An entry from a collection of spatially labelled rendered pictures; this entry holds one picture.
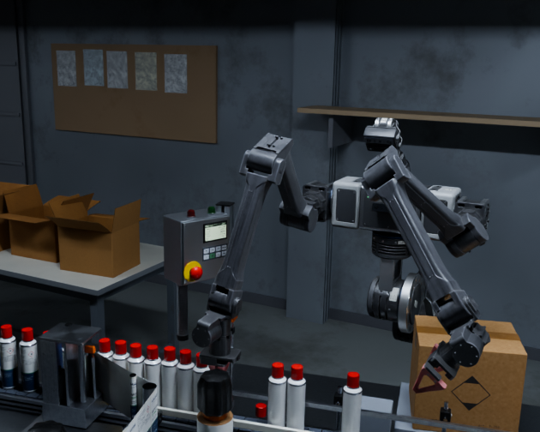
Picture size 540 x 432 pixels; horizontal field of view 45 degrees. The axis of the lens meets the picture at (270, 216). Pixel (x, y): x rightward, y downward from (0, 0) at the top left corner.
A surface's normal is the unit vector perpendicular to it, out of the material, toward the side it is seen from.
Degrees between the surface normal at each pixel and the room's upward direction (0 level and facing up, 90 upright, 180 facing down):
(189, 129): 90
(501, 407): 90
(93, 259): 90
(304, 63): 90
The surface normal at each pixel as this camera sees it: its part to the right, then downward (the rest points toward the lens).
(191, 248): 0.65, 0.19
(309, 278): -0.44, 0.20
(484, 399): -0.16, 0.23
